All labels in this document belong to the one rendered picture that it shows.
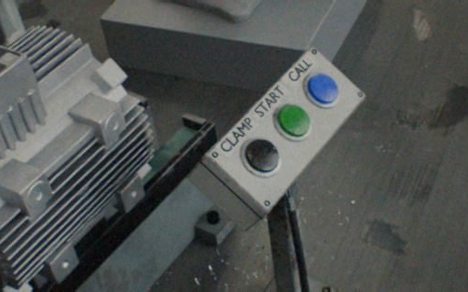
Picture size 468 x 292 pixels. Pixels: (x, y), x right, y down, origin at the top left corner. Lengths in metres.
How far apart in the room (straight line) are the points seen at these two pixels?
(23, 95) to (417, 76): 0.64
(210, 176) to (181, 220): 0.27
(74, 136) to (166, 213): 0.21
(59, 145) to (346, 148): 0.46
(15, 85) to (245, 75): 0.52
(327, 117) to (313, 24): 0.43
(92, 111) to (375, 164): 0.43
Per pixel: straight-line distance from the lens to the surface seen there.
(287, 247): 0.80
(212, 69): 1.18
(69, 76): 0.77
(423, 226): 0.97
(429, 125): 1.10
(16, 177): 0.69
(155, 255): 0.92
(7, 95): 0.70
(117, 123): 0.74
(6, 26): 1.13
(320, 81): 0.72
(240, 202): 0.66
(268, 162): 0.66
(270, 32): 1.13
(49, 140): 0.73
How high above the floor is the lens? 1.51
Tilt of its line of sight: 41 degrees down
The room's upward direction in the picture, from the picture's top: 9 degrees counter-clockwise
